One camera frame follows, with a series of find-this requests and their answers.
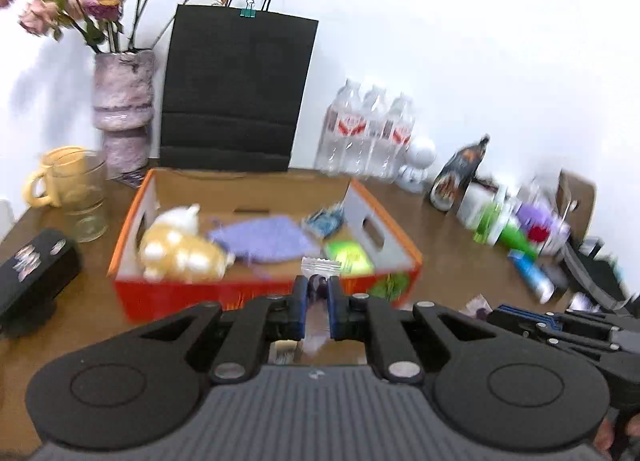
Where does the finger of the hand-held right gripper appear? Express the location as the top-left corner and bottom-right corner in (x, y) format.
(487, 316), (621, 354)
(492, 307), (613, 329)

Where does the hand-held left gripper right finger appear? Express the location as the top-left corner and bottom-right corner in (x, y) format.
(327, 277), (506, 386)

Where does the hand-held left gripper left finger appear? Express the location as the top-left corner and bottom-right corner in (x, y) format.
(130, 276), (307, 386)

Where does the green packet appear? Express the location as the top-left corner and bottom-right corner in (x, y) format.
(324, 239), (375, 276)

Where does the purple knitted pouch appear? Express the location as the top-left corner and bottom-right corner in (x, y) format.
(207, 215), (318, 274)

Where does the blue patterned packet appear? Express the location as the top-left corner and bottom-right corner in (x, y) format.
(301, 206), (347, 237)

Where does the red cardboard box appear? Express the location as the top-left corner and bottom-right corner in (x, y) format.
(107, 168), (423, 322)

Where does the white and tan plush toy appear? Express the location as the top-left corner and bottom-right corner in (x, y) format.
(139, 204), (236, 284)

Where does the wooden desktop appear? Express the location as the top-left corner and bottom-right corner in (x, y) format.
(0, 166), (640, 461)

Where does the person's right hand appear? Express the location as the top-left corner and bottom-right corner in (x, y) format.
(594, 413), (617, 459)

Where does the blue tube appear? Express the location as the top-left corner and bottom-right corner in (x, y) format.
(507, 248), (556, 304)

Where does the purple gift bag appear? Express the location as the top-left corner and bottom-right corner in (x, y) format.
(515, 191), (571, 254)

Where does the green tube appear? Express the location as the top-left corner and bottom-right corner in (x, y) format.
(475, 204), (538, 257)

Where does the brown cardboard piece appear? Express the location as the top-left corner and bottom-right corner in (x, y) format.
(557, 168), (598, 247)

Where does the white jar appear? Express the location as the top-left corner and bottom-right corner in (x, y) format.
(457, 186), (493, 229)

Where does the white robot figurine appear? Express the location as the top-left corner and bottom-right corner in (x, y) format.
(397, 136), (437, 192)

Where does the dark sauce pouch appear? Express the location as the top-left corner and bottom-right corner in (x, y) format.
(430, 134), (491, 212)

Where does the black paper bag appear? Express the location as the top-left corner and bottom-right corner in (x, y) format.
(159, 0), (320, 173)

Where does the clear glass cup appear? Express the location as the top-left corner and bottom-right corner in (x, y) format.
(51, 151), (110, 243)

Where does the black power adapter box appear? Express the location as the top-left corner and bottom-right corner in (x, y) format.
(0, 228), (82, 337)

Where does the yellow mug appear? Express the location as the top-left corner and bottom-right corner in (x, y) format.
(22, 146), (88, 208)

